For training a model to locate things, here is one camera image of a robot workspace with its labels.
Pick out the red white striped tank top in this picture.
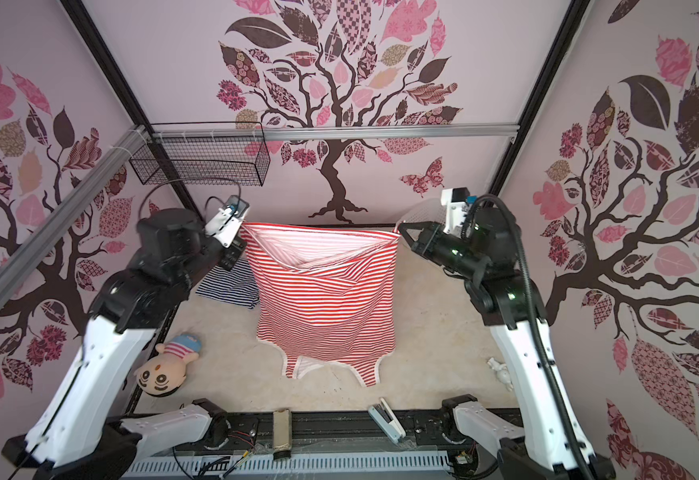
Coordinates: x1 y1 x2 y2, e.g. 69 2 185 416
243 223 401 387

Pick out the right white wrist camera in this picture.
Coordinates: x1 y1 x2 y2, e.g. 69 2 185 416
441 187 477 240

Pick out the silver aluminium bar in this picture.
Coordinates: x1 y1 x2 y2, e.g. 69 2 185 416
0 125 150 310
152 123 519 143

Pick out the navy white striped tank top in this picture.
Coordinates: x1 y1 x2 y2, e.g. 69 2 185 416
196 257 260 309

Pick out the silver rear aluminium bar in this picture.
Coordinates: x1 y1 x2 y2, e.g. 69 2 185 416
152 123 519 143

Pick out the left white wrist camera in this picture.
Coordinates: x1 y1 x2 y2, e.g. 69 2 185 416
205 195 250 248

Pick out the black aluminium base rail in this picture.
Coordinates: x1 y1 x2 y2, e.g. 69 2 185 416
225 409 471 450

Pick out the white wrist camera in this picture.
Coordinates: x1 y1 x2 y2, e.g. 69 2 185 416
441 187 477 240
205 195 250 248

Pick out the grey rectangular block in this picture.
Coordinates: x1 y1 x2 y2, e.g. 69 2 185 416
273 409 293 461

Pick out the silver left aluminium bar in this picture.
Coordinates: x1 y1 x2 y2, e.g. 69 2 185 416
0 125 150 310

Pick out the white plastic laundry basket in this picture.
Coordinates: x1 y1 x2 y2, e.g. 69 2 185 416
395 198 447 230

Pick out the white slotted cable duct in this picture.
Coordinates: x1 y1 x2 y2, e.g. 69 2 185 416
124 451 451 479

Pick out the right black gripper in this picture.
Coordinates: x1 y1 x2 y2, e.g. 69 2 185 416
398 221 483 282

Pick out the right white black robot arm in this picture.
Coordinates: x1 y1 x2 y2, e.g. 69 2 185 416
397 188 615 479

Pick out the small white figurine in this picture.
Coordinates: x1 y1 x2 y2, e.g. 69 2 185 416
487 357 513 392

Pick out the black wire mesh basket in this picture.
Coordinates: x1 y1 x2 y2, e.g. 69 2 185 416
130 120 271 187

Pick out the white stapler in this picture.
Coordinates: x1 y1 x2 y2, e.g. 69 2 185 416
367 397 407 444

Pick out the plush doll striped hat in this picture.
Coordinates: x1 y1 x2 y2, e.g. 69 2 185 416
135 333 202 398

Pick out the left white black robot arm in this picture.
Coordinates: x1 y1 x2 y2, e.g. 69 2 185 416
2 197 249 479

